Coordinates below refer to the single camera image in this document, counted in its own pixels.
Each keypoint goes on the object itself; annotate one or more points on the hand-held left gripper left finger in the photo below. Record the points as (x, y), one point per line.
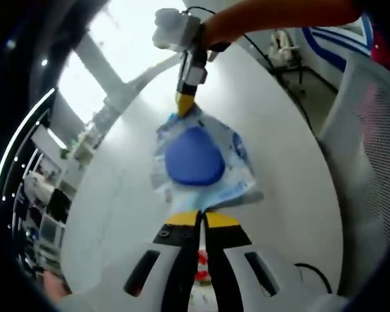
(178, 269)

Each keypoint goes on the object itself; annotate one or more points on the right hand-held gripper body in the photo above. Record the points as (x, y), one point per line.
(175, 29)

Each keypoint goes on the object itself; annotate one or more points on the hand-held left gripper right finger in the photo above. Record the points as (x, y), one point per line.
(224, 269)

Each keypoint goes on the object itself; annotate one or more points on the clear bottle with red label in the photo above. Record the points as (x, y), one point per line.
(203, 276)

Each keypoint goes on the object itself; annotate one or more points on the blue pouch with blue sponge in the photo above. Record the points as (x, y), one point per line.
(195, 159)

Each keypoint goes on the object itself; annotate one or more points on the person's left hand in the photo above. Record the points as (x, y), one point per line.
(58, 287)

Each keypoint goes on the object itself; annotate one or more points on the white mesh chair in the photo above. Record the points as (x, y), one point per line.
(370, 146)

